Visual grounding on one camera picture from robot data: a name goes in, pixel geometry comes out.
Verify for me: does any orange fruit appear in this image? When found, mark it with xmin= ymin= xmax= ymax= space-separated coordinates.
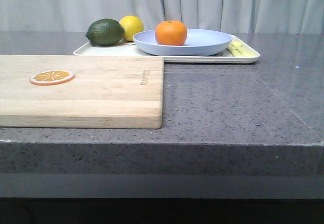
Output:
xmin=155 ymin=20 xmax=187 ymax=46

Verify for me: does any light blue plate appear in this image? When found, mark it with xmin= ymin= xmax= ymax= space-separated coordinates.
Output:
xmin=133 ymin=29 xmax=232 ymax=56

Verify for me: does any yellow cutlery on tray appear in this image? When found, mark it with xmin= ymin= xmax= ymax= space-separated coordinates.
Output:
xmin=227 ymin=41 xmax=255 ymax=57

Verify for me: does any cream white tray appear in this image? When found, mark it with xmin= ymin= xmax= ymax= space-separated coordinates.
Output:
xmin=73 ymin=35 xmax=260 ymax=64

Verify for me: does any wooden cutting board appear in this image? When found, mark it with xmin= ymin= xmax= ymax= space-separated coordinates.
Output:
xmin=1 ymin=55 xmax=164 ymax=129

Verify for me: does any yellow lemon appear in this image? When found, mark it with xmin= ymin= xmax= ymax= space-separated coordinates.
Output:
xmin=119 ymin=15 xmax=144 ymax=41

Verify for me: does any green lime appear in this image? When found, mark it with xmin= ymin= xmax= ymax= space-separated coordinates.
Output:
xmin=86 ymin=18 xmax=125 ymax=46

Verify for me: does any orange slice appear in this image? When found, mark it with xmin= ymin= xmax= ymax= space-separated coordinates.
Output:
xmin=29 ymin=70 xmax=75 ymax=85

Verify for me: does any grey curtain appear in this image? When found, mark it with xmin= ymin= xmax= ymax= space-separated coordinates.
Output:
xmin=1 ymin=0 xmax=323 ymax=34

